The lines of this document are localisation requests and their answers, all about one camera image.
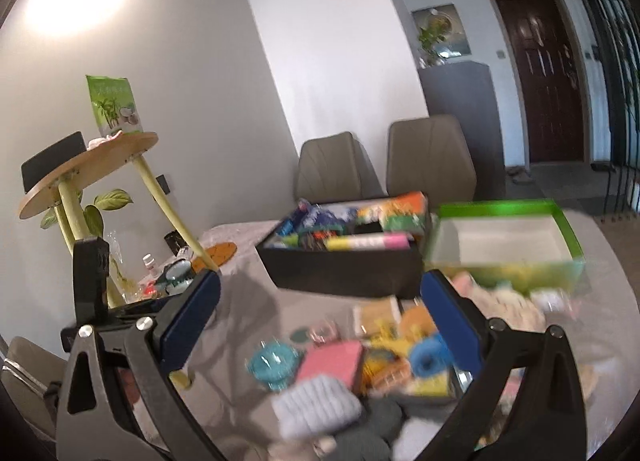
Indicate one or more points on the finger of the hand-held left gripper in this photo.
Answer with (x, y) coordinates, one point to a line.
(142, 308)

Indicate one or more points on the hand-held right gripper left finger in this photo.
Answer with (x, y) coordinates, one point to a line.
(187, 316)

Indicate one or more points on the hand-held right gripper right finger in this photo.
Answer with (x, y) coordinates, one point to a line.
(450, 326)

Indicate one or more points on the green cardboard box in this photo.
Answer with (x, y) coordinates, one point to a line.
(500, 246)

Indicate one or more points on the yellow pink roll packet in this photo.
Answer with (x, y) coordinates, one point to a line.
(365, 242)

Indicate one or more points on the black cardboard box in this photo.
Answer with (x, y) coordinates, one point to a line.
(340, 271)

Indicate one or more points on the orange green medicine box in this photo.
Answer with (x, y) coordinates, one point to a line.
(400, 211)

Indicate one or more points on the blue printed packet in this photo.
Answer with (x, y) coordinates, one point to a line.
(325, 218)

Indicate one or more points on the grey tablecloth desktop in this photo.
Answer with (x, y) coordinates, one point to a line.
(250, 301)

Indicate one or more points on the tan makeup sponge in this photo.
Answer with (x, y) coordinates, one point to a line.
(415, 323)

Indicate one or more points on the blue scrunchie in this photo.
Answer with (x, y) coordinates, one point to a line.
(414, 356)

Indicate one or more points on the white plush toy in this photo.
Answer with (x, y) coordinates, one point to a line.
(510, 306)

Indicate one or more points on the orange round coaster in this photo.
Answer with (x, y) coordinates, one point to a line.
(215, 255)

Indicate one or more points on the black mug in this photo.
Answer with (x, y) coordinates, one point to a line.
(172, 243)

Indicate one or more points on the cotton swab box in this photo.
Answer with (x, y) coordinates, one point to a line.
(375, 316)

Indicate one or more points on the green leafy pothos plant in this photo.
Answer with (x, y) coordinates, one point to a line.
(112, 200)

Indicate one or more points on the teal round item in wrap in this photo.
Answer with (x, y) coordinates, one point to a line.
(272, 366)

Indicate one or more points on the grey plush toy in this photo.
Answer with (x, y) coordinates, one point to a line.
(380, 421)

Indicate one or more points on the beige dining chair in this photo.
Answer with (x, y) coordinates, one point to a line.
(25, 381)
(330, 166)
(430, 156)

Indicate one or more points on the round wooden stand yellow legs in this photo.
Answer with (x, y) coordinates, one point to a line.
(90, 161)

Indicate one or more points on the pink case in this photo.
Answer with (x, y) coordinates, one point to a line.
(330, 363)

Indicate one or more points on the black flat box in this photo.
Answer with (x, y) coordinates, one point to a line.
(50, 161)

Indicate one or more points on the grey fluffy sock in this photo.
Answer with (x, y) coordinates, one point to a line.
(315, 406)

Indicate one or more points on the grey slippers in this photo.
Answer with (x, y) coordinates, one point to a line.
(517, 175)

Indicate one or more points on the green snack packet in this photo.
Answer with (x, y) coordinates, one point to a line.
(112, 106)

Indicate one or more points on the grey cabinet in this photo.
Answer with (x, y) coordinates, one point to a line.
(460, 91)

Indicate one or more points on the dark brown door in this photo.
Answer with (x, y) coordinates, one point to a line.
(540, 76)

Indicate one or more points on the black slat room divider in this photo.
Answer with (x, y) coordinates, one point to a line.
(607, 91)

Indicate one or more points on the green plant on cabinet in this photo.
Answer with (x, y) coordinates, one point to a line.
(432, 38)

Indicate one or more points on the dark wall socket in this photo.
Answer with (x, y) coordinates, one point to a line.
(163, 184)

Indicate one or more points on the framed wall picture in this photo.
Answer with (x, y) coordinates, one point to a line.
(457, 36)

